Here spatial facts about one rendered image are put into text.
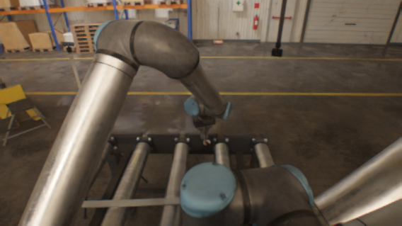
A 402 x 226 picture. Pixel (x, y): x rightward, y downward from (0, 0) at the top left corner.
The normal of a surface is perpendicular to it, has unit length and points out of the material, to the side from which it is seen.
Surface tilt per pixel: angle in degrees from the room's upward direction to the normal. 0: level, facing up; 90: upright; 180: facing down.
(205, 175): 5
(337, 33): 90
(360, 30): 90
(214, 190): 5
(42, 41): 90
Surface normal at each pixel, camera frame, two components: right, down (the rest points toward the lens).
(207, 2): -0.02, 0.46
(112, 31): -0.29, -0.34
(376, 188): -0.61, -0.42
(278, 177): 0.02, -0.88
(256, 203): 0.08, -0.11
